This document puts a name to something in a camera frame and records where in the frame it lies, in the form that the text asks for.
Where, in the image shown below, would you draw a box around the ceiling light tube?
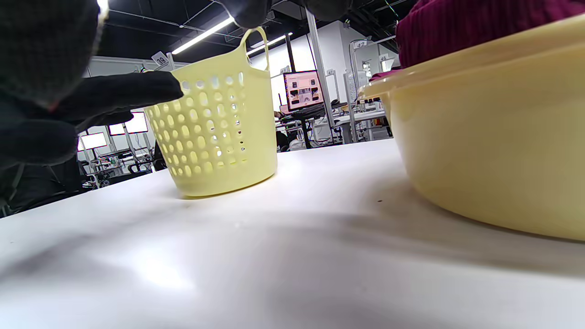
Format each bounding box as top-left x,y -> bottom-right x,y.
171,16 -> 236,55

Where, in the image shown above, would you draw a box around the yellow plastic basin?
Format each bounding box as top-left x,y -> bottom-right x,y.
358,14 -> 585,242

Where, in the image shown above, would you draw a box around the yellow perforated plastic basket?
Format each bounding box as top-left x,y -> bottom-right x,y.
144,27 -> 278,198

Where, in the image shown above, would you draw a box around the monitor with pink screen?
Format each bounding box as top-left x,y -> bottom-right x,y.
283,70 -> 324,112

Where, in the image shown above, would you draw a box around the maroon shorts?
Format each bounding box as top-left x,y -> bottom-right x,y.
369,0 -> 585,83

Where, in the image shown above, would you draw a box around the person's right hand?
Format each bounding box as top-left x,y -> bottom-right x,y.
0,0 -> 352,168

